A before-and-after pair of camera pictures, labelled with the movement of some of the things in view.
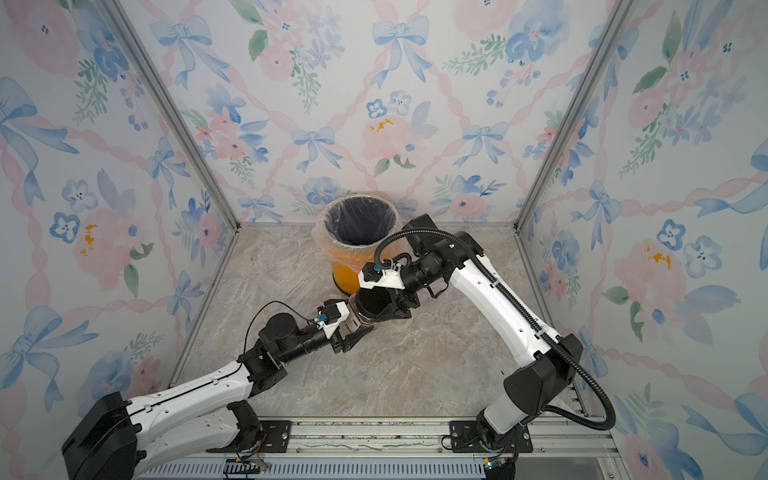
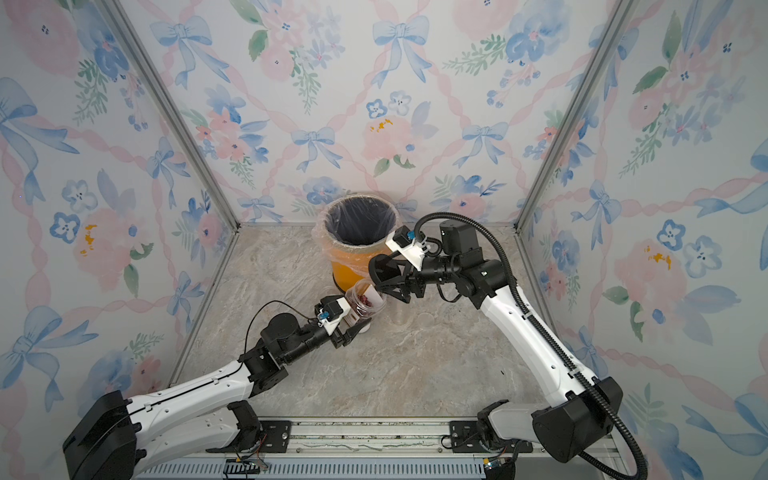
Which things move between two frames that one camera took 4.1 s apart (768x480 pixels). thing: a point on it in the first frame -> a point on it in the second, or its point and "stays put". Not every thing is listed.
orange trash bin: (354, 226) stays put
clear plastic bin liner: (351, 225) stays put
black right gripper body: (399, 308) -> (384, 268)
